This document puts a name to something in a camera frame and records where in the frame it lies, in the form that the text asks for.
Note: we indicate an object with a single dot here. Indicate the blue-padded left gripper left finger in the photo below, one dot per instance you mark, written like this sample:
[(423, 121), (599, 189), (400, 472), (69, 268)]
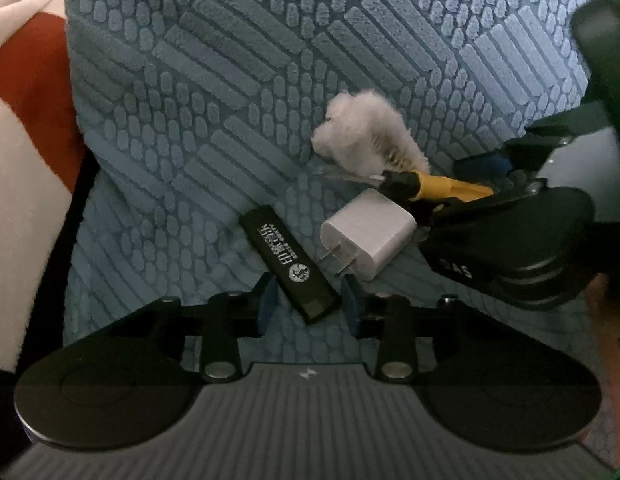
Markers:
[(226, 318)]

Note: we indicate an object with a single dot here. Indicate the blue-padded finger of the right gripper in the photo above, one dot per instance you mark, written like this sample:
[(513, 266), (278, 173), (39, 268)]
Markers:
[(487, 166)]

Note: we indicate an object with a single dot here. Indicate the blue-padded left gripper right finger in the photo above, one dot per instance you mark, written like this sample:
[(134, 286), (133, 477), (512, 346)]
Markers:
[(391, 320)]

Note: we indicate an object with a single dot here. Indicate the yellow black screwdriver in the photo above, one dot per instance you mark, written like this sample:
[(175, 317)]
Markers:
[(409, 186)]

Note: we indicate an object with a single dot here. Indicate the black lighter with print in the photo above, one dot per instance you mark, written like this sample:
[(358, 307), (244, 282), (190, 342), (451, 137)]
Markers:
[(305, 286)]

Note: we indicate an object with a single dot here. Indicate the white USB charger plug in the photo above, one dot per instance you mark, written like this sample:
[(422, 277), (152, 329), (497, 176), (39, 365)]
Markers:
[(366, 234)]

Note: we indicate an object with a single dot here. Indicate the red white black blanket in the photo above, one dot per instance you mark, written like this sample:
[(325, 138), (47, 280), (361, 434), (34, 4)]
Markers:
[(41, 151)]

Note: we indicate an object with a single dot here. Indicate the blue textured sofa cover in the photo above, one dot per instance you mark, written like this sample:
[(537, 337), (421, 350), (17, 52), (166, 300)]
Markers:
[(200, 110)]

